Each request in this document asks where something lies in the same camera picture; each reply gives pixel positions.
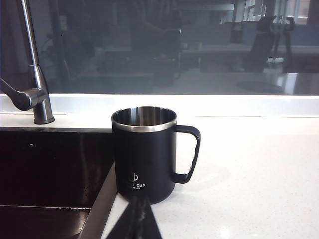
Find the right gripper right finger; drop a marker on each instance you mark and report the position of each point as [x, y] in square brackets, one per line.
[150, 224]

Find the black steel-rimmed office mug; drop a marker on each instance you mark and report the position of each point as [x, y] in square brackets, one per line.
[144, 159]

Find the brushed steel kitchen faucet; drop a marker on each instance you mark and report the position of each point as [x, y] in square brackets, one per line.
[37, 74]

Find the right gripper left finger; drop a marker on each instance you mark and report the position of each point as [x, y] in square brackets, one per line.
[127, 224]

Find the black undermount sink basin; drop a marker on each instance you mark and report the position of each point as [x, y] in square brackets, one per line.
[49, 169]

